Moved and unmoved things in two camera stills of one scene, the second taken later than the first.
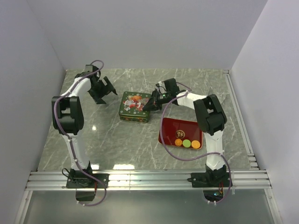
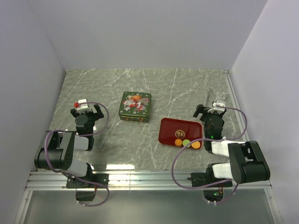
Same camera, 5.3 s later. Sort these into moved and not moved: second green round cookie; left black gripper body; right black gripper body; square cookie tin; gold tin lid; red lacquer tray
Moved: right black gripper body; left black gripper body
Not moved: red lacquer tray; square cookie tin; second green round cookie; gold tin lid
